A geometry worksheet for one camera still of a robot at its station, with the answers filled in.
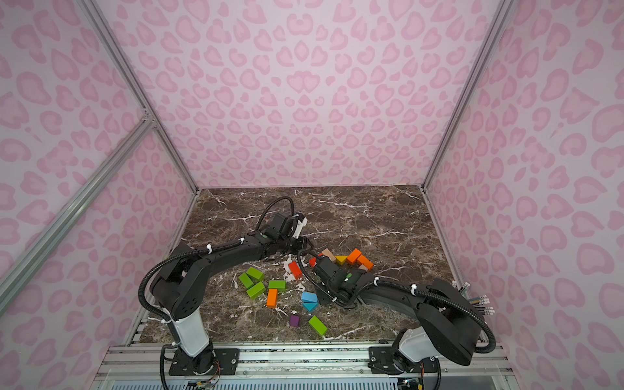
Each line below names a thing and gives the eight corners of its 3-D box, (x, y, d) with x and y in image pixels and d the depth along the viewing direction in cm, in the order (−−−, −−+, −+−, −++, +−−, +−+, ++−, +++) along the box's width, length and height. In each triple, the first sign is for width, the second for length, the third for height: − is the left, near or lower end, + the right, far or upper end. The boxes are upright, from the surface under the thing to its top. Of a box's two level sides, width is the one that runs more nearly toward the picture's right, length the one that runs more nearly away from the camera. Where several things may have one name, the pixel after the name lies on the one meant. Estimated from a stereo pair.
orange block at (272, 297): (267, 307, 86) (265, 304, 84) (269, 292, 89) (268, 288, 87) (277, 307, 86) (275, 304, 83) (278, 292, 89) (277, 288, 87)
